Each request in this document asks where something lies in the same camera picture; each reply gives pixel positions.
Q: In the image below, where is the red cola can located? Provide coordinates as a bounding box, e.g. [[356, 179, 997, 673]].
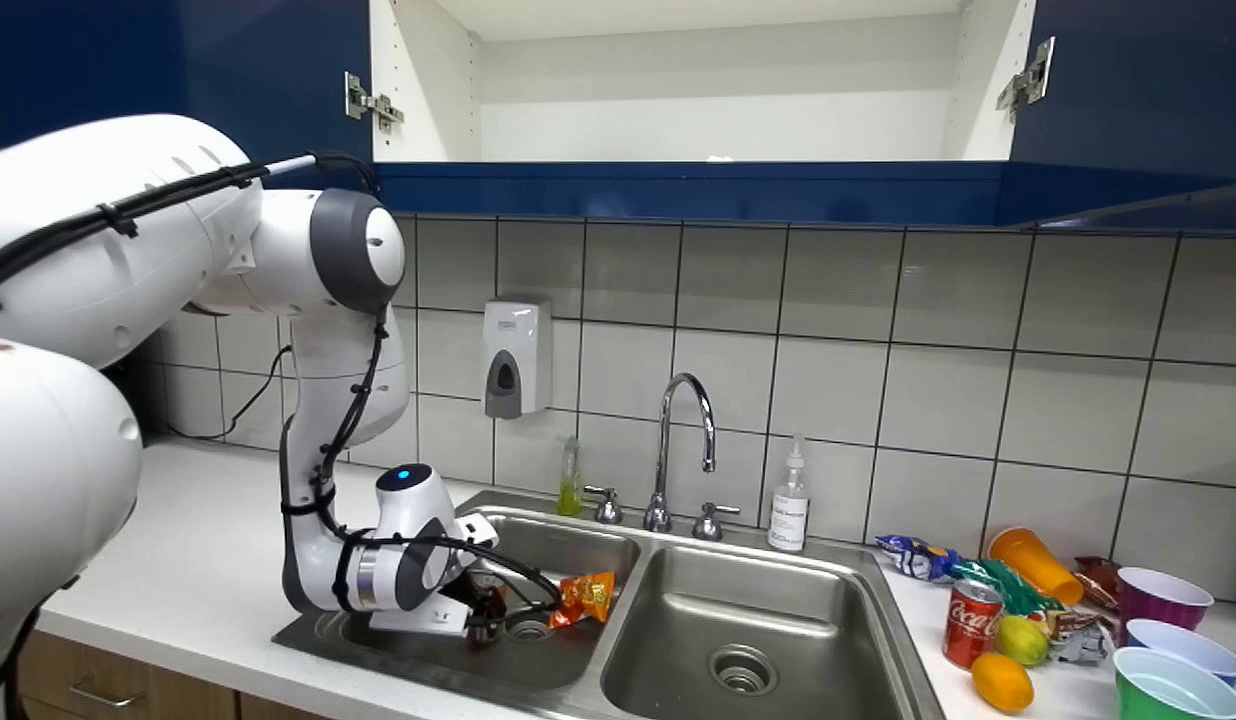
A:
[[944, 580, 1000, 669]]

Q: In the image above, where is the blue snack bag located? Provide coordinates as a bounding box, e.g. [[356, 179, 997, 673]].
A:
[[875, 530, 968, 583]]

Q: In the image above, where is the green dish soap bottle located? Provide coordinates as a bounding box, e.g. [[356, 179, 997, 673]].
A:
[[555, 437, 589, 517]]

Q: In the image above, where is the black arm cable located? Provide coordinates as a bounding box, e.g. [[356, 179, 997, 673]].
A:
[[0, 151, 566, 615]]

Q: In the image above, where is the black power cord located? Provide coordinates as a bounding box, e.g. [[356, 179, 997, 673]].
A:
[[173, 345, 294, 442]]

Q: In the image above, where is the orange fruit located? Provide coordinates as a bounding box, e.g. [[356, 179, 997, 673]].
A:
[[971, 653, 1035, 714]]

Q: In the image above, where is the chrome kitchen faucet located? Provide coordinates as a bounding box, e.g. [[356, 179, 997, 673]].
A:
[[638, 367, 722, 534]]

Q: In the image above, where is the blue left cabinet door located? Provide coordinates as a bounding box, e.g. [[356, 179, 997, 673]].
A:
[[0, 0, 368, 161]]

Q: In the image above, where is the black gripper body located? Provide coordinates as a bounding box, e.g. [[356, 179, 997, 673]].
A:
[[442, 559, 560, 648]]

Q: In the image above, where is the stainless steel double sink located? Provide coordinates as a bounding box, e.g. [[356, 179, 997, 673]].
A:
[[276, 491, 944, 720]]

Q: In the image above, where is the orange snack wrapper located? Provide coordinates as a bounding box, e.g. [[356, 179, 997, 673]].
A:
[[547, 571, 618, 629]]

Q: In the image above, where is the green plastic cup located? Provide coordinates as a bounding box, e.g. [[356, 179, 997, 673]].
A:
[[1110, 648, 1236, 720]]

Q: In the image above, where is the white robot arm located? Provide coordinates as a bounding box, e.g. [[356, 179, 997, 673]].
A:
[[0, 111, 516, 720]]

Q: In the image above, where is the orange plastic cup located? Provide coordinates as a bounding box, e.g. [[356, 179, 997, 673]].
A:
[[987, 526, 1083, 607]]

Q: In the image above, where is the clear hand soap bottle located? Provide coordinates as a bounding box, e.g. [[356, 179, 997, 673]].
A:
[[766, 442, 810, 550]]

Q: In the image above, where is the blue right cabinet door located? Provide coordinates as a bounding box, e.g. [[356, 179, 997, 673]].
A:
[[1013, 0, 1236, 176]]

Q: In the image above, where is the blue upper cabinet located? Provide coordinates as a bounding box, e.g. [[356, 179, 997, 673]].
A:
[[0, 0, 1236, 237]]

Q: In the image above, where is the wooden lower cabinet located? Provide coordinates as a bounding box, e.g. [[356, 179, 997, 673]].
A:
[[14, 630, 314, 720]]

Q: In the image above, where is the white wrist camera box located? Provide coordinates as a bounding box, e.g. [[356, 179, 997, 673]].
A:
[[368, 596, 470, 636]]

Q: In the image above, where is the white wall soap dispenser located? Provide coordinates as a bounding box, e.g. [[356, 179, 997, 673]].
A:
[[484, 299, 551, 419]]

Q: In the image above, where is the blue plastic cup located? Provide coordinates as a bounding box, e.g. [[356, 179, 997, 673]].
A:
[[1122, 615, 1236, 682]]

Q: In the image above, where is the blue cabinet door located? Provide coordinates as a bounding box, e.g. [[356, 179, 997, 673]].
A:
[[0, 0, 368, 161], [1013, 0, 1236, 176]]

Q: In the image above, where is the green apple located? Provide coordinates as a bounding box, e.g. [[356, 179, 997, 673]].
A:
[[997, 615, 1051, 669]]

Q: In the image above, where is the purple plastic cup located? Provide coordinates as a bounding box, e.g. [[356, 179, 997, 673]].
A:
[[1115, 565, 1215, 629]]

